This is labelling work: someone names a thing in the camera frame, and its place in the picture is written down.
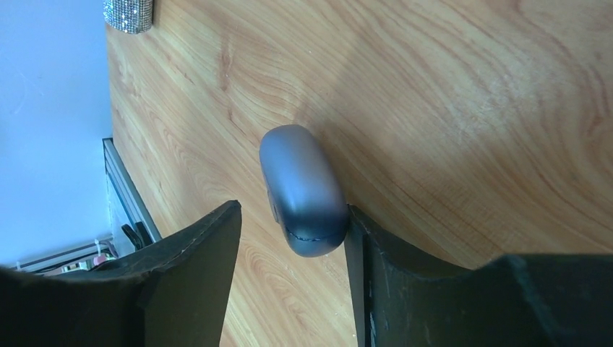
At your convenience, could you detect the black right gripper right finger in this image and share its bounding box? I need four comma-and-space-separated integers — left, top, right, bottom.
344, 206, 612, 346

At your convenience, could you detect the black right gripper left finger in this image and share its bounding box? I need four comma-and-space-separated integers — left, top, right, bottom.
1, 200, 241, 346

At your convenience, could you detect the purple-grey earbud charging case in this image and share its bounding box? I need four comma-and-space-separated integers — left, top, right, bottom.
259, 124, 349, 257

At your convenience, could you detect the silver glitter microphone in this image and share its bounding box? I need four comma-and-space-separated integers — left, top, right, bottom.
103, 0, 154, 35

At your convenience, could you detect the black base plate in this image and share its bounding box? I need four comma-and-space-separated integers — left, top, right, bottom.
102, 137, 163, 250

